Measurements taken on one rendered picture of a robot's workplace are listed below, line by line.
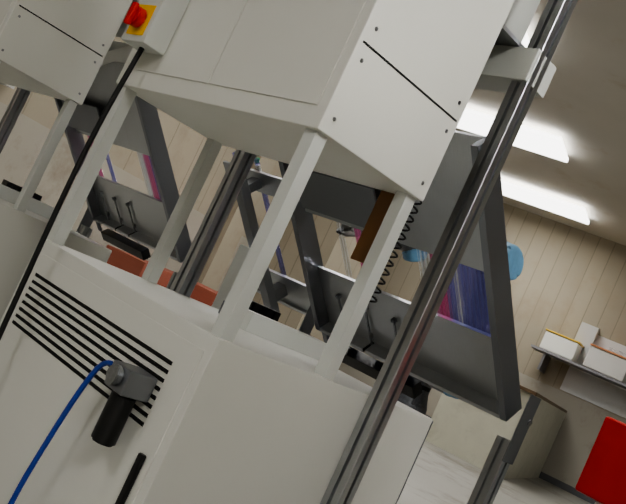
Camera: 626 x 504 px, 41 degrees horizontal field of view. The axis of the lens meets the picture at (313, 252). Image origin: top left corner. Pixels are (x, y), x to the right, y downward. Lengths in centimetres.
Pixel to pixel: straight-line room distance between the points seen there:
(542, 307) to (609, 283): 89
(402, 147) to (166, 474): 70
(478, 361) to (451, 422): 662
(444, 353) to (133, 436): 97
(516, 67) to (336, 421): 78
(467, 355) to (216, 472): 85
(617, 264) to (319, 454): 999
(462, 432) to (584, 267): 364
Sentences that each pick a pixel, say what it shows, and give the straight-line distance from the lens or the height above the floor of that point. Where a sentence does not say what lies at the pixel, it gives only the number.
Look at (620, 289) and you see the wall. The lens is 1143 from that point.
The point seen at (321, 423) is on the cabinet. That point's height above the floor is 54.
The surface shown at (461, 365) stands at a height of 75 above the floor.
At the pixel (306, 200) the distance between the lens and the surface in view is 226.
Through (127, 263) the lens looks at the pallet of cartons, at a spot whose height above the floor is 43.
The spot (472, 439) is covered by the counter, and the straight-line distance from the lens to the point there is 868.
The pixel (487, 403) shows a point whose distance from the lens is 215.
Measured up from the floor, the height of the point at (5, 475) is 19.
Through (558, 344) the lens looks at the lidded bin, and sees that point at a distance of 1087.
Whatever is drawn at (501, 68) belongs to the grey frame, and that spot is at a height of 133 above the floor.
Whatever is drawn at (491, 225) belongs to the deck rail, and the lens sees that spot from 182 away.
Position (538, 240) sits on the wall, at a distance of 1167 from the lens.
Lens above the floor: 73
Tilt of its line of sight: 3 degrees up
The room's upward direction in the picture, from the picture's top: 25 degrees clockwise
